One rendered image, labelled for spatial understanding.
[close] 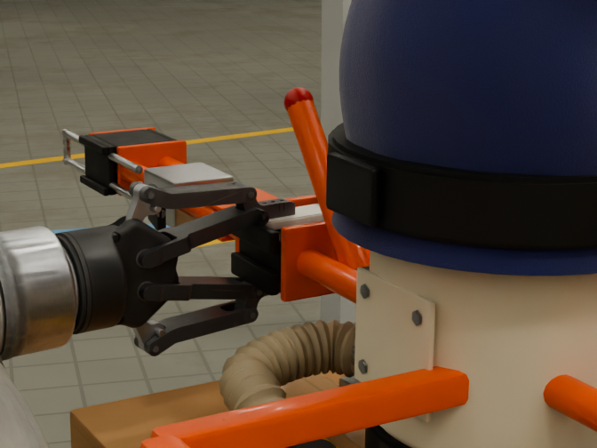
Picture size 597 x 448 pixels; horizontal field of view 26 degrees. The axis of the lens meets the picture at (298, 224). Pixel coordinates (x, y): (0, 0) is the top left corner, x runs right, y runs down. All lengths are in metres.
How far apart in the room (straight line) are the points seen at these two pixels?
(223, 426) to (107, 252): 0.28
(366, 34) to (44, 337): 0.33
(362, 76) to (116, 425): 0.40
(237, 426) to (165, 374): 3.36
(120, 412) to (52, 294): 0.17
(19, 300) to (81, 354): 3.35
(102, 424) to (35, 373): 3.09
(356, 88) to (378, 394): 0.18
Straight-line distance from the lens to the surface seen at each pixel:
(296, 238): 0.99
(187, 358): 4.17
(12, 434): 0.78
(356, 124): 0.76
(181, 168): 1.23
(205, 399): 1.07
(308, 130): 1.00
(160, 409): 1.05
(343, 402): 0.72
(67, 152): 1.42
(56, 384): 4.02
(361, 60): 0.75
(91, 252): 0.93
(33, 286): 0.90
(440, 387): 0.76
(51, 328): 0.92
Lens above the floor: 1.49
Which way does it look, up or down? 15 degrees down
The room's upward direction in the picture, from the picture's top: straight up
